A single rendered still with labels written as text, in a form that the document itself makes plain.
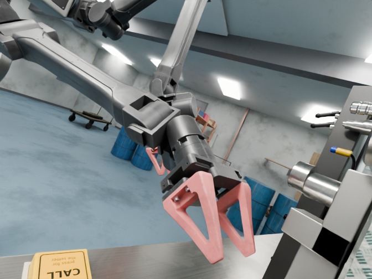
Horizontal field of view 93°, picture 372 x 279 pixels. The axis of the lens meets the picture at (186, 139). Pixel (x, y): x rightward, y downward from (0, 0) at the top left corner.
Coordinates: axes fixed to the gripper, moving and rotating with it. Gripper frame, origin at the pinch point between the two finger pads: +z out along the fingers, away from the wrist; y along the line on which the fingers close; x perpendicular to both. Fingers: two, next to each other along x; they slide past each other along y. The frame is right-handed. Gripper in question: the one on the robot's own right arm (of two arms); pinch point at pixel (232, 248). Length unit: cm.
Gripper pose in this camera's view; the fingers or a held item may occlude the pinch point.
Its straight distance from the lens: 22.1
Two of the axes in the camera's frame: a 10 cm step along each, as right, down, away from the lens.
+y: -7.3, -3.0, -6.2
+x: 6.2, -6.6, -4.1
